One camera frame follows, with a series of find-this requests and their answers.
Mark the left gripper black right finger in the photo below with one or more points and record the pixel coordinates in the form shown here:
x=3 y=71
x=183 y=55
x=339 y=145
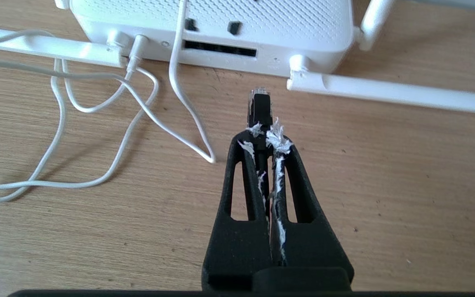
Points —
x=316 y=247

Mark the white router with antennas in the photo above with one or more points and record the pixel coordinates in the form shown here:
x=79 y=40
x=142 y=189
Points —
x=283 y=29

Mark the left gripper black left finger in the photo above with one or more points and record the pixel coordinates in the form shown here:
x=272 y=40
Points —
x=233 y=247

